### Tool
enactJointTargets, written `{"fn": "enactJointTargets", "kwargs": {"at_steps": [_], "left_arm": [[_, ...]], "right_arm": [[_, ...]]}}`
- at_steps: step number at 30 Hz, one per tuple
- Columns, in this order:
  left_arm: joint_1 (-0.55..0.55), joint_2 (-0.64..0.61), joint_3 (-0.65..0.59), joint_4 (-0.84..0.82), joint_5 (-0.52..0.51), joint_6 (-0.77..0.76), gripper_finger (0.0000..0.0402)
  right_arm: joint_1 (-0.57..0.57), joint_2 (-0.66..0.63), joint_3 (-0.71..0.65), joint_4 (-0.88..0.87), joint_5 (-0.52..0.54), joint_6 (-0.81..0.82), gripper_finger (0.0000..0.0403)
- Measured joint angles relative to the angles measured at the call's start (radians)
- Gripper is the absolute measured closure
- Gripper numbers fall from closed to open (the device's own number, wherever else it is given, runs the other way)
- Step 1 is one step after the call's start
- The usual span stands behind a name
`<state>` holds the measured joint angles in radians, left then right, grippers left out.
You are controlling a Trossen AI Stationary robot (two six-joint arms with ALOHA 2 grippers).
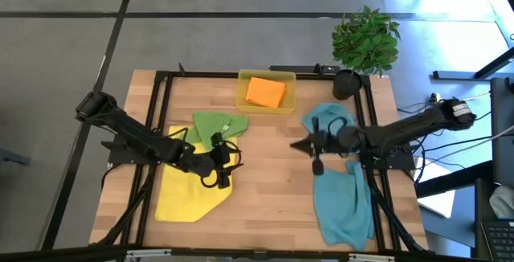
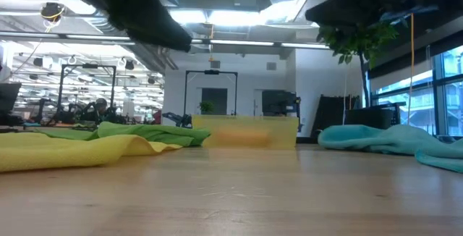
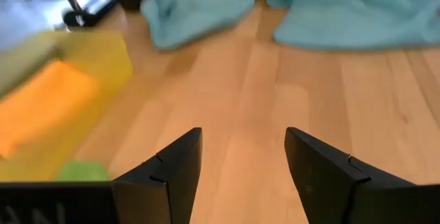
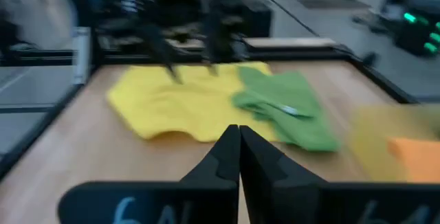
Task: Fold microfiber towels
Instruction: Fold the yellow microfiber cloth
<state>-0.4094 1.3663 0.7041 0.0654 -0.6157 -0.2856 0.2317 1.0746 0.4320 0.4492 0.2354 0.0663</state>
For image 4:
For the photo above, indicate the striped floor mat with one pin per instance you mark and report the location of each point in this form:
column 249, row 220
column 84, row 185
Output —
column 333, row 3

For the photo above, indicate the large black floor box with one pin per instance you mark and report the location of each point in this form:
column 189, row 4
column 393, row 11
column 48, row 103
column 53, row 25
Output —
column 258, row 19

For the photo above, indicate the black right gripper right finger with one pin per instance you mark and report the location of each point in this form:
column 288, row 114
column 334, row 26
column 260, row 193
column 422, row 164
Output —
column 309, row 203

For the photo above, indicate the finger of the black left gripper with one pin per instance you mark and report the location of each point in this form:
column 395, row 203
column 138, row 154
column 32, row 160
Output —
column 213, row 59
column 165, row 55

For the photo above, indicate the person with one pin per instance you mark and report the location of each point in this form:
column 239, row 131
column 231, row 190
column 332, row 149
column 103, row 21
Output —
column 34, row 11

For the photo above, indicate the green microfiber towel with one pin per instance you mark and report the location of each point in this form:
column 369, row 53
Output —
column 295, row 97

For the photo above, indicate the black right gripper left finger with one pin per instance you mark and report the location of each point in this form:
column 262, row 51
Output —
column 144, row 203

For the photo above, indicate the yellow microfiber towel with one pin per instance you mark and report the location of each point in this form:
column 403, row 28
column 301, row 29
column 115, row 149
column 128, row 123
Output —
column 178, row 107

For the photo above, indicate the black box with green lights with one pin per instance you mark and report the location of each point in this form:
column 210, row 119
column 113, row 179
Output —
column 417, row 28

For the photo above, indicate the yellow translucent plastic bin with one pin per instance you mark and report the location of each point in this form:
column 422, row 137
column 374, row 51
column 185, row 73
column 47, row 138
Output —
column 371, row 141

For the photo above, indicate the small black frame knob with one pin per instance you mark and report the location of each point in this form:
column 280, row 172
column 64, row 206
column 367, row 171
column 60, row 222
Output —
column 369, row 59

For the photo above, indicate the silver frame bracket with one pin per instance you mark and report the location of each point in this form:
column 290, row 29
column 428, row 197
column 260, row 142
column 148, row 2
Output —
column 81, row 55

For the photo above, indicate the orange microfiber towel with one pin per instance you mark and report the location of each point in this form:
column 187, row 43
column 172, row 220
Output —
column 419, row 162

